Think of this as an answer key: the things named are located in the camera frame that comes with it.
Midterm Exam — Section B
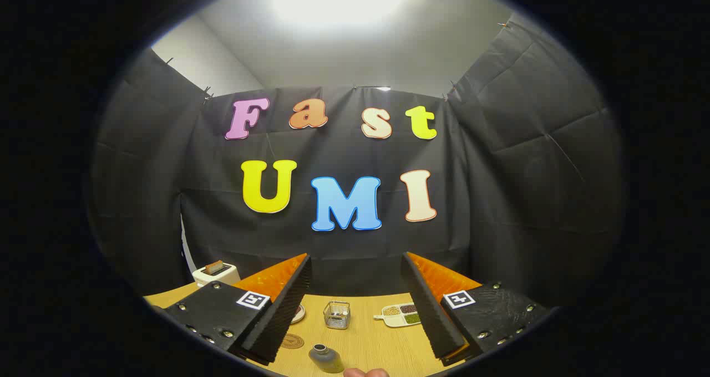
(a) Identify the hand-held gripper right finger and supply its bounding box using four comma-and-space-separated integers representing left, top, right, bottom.
400, 251, 551, 366

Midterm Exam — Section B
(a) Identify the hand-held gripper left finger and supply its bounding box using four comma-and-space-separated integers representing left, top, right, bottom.
161, 253, 312, 366

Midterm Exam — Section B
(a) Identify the silver bottle with green label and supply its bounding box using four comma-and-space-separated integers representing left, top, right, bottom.
308, 343, 346, 374

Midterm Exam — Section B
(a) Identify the white divided bean tray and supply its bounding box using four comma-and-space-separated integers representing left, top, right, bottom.
373, 303, 422, 328

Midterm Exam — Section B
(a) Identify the wooden table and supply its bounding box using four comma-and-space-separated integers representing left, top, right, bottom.
143, 282, 466, 377

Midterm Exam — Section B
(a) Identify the white toaster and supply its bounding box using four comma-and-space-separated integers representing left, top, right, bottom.
192, 261, 241, 287

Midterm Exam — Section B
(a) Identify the black backdrop cloth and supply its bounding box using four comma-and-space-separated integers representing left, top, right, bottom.
89, 19, 630, 305

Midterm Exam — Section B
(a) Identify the wire mesh basket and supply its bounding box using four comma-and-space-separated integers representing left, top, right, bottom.
323, 302, 351, 330

